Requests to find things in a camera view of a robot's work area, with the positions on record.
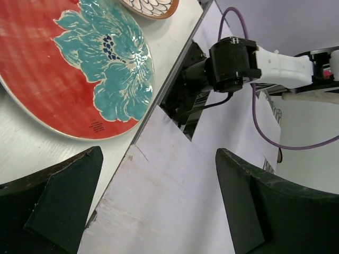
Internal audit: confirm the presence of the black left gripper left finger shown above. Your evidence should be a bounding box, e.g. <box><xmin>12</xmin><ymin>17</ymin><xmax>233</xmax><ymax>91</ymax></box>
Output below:
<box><xmin>1</xmin><ymin>146</ymin><xmax>103</xmax><ymax>253</ymax></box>

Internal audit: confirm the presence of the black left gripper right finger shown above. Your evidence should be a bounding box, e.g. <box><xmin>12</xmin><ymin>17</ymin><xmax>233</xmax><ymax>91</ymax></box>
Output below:
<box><xmin>215</xmin><ymin>148</ymin><xmax>338</xmax><ymax>253</ymax></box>

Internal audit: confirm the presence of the red plate with teal flower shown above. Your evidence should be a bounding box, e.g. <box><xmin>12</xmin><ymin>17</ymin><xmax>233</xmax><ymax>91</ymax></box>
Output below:
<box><xmin>1</xmin><ymin>1</ymin><xmax>154</xmax><ymax>140</ymax></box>

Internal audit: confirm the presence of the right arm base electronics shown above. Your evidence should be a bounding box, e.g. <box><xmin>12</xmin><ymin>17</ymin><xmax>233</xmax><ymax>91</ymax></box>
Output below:
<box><xmin>160</xmin><ymin>42</ymin><xmax>212</xmax><ymax>140</ymax></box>

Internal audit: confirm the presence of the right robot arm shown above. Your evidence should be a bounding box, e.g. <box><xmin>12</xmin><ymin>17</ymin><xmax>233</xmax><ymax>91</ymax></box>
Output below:
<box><xmin>183</xmin><ymin>37</ymin><xmax>338</xmax><ymax>253</ymax></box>

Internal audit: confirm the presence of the white petal plate orange rim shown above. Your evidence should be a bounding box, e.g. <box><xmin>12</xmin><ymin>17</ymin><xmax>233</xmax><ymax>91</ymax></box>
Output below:
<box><xmin>120</xmin><ymin>0</ymin><xmax>179</xmax><ymax>20</ymax></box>

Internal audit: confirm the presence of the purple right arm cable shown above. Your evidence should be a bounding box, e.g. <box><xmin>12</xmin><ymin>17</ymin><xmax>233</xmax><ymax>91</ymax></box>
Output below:
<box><xmin>218</xmin><ymin>7</ymin><xmax>339</xmax><ymax>151</ymax></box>

